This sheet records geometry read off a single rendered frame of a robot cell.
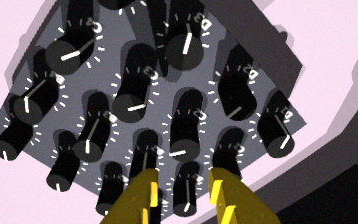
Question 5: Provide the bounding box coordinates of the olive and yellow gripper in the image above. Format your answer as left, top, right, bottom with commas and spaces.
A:
99, 167, 281, 224

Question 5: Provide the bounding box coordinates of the grey panel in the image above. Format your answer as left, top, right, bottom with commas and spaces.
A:
0, 0, 307, 224

